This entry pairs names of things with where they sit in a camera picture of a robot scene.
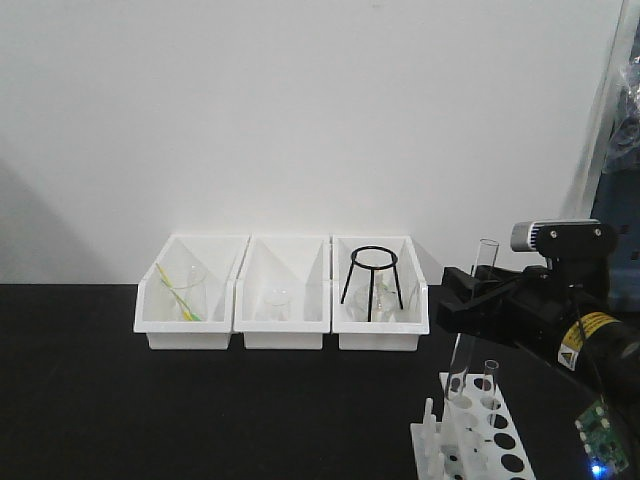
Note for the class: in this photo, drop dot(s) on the white left storage bin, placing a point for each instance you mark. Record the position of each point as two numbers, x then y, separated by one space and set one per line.
156 312

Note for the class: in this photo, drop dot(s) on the yellow green stirring rod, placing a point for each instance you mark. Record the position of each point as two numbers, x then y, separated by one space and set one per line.
186 311

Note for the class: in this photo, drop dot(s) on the clear glass test tube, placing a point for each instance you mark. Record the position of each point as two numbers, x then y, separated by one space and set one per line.
464 346
489 384

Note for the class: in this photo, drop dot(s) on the white test tube rack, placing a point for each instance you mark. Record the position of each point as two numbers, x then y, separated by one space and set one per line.
475 438

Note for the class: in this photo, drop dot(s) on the clear glass beaker left bin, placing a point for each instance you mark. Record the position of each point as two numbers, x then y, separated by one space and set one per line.
191 286

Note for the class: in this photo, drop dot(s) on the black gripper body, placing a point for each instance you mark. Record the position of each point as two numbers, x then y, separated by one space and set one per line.
553 313

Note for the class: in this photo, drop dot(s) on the white storage bin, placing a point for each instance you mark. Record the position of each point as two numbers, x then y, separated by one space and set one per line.
156 312
299 264
411 323

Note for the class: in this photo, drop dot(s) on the black wire tripod stand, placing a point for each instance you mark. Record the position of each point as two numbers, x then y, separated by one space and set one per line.
364 262

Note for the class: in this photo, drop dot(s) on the clear glass flask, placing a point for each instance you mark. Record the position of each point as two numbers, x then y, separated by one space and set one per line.
381 306

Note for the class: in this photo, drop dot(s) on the small clear glass beaker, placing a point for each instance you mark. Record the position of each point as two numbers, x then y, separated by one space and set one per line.
277 304

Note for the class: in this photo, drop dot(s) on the white middle storage bin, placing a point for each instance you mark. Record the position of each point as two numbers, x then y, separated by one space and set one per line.
299 264

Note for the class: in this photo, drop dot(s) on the green circuit board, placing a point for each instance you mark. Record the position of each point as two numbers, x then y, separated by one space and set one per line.
606 456

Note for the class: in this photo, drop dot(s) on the black robot arm with labels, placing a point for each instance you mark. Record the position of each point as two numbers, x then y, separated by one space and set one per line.
610 363

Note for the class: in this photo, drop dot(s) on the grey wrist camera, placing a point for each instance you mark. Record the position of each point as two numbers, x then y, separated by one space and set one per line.
527 235

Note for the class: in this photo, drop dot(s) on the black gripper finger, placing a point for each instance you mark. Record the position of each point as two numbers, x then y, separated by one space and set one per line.
484 316
460 287

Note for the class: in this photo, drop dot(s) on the clear plastic bag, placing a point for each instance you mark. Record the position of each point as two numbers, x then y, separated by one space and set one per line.
623 148

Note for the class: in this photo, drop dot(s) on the white right storage bin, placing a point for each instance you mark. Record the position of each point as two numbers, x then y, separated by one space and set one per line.
411 323

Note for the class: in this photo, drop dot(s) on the grey-blue pegboard drying rack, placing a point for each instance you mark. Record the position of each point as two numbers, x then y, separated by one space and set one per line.
617 204

